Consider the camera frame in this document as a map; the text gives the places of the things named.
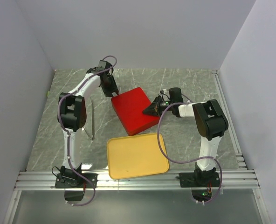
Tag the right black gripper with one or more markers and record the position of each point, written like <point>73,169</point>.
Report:
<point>154,108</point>

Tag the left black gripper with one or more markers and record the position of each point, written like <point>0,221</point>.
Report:
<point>108,93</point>

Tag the red box lid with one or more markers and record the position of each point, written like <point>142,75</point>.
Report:
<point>134,95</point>

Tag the metal tongs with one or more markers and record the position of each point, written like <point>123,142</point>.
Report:
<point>91,135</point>

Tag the yellow tray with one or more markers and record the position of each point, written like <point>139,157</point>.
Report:
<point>136,156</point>

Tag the red cookie box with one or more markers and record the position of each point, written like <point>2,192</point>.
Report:
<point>132,118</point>

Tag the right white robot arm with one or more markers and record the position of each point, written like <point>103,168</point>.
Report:
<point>210,120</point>

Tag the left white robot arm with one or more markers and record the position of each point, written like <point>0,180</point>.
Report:
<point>72,116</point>

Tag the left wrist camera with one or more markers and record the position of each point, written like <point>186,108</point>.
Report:
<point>104,65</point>

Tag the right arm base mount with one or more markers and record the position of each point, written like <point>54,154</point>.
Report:
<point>205,185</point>

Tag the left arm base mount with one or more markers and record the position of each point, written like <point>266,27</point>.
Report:
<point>86,180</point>

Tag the aluminium rail right side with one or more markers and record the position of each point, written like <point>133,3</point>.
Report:
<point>238,153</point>

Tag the aluminium rail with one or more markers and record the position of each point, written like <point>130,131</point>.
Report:
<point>238,153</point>
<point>232,179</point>

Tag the aluminium rail front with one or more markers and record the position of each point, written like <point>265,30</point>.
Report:
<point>232,179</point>

